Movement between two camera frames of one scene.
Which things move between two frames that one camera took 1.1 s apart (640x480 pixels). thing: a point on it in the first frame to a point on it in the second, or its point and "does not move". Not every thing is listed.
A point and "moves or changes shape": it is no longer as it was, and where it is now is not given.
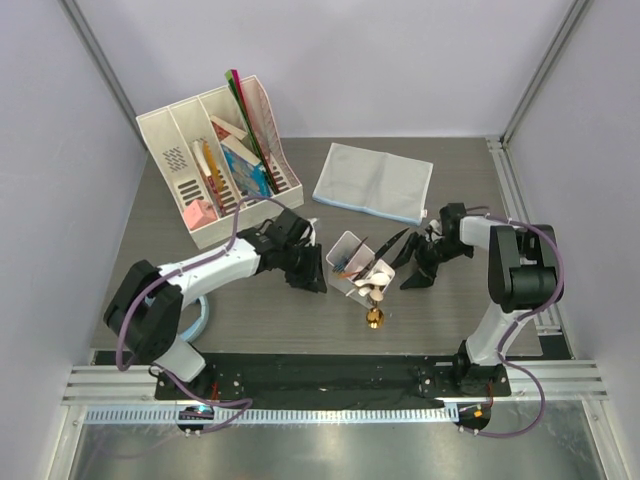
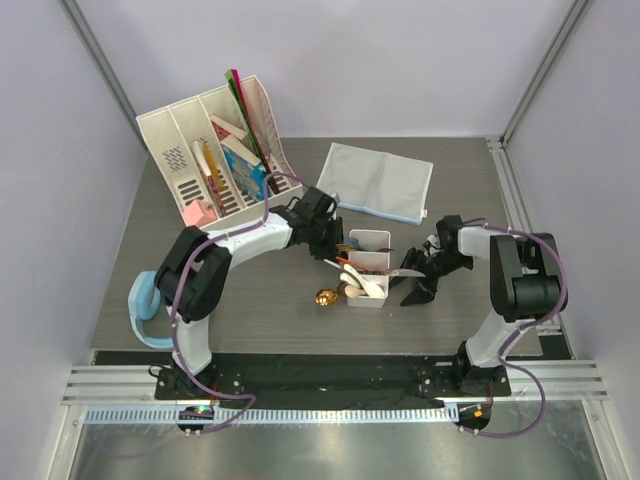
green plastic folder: x=231 y=80 does not move
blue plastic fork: x=341 y=266 to x=354 y=243
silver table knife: x=380 y=254 to x=404 y=272
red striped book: x=198 y=146 does not move
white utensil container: x=354 y=271 moves or changes shape
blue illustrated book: x=250 y=177 does not move
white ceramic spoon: x=362 y=291 to x=345 y=278
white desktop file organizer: x=225 y=158 does not move
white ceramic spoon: x=374 y=279 moves or changes shape
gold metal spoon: x=374 y=317 to x=326 y=297
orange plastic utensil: x=345 y=274 to x=350 y=262
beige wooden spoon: x=376 y=293 to x=353 y=292
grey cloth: x=388 y=184 does not move
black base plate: x=330 y=378 does not move
